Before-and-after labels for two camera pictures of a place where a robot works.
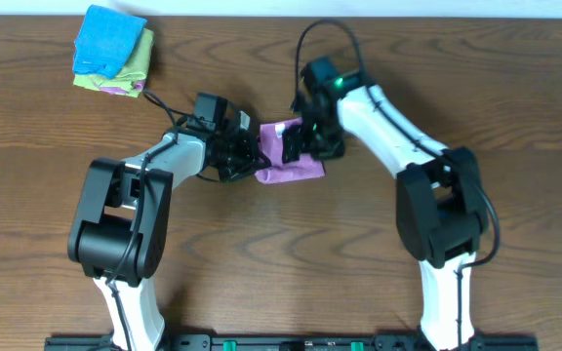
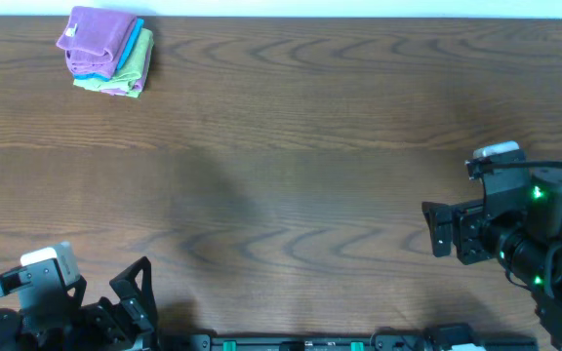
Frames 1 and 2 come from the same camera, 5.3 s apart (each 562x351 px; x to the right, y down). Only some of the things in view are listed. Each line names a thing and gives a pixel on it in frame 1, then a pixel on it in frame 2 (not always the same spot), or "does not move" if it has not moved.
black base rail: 290,342 does not move
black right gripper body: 320,138 to 477,239
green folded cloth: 136,69 does not move
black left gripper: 251,151 to 145,304
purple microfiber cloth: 271,136 to 96,39
